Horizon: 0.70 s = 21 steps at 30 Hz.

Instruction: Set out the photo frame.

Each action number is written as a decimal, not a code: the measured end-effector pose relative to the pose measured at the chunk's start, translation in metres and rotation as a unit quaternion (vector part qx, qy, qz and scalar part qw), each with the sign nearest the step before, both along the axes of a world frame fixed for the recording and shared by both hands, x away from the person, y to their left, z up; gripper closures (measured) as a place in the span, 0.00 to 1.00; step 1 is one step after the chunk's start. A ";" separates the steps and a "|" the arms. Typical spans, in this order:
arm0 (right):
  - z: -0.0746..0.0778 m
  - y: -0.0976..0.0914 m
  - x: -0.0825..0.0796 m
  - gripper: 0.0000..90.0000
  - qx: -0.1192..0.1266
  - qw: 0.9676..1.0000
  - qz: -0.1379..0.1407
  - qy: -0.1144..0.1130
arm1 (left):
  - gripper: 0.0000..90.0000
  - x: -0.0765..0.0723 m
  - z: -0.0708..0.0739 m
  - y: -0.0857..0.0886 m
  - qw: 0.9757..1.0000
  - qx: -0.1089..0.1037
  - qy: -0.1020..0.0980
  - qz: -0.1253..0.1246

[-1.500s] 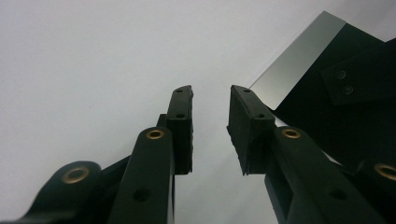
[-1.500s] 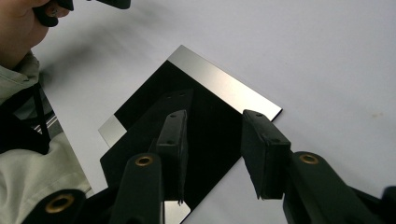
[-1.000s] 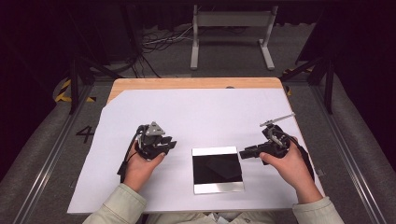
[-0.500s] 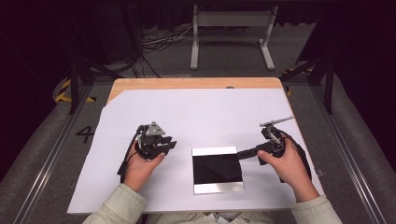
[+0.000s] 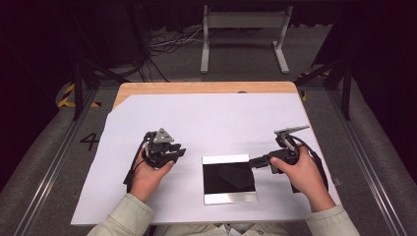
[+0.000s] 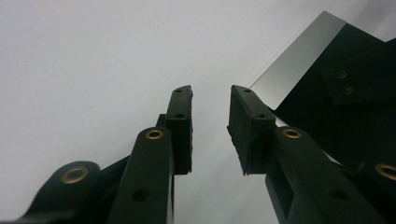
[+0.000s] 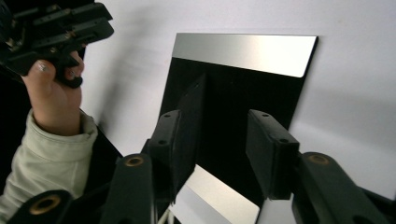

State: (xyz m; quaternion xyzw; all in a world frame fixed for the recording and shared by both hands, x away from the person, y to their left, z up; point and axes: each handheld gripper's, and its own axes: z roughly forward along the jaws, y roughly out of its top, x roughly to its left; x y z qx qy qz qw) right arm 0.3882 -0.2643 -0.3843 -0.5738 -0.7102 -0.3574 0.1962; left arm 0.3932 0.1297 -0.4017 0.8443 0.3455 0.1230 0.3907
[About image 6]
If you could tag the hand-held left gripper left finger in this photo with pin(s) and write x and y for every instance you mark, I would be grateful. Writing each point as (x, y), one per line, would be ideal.
(180, 130)

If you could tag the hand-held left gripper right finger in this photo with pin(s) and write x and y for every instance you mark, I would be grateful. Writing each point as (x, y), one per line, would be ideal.
(252, 133)

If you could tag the black and white folding case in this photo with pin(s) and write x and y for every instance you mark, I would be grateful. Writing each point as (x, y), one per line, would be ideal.
(348, 118)

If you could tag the white paper sheet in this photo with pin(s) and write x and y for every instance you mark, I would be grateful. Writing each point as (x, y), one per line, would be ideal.
(77, 62)

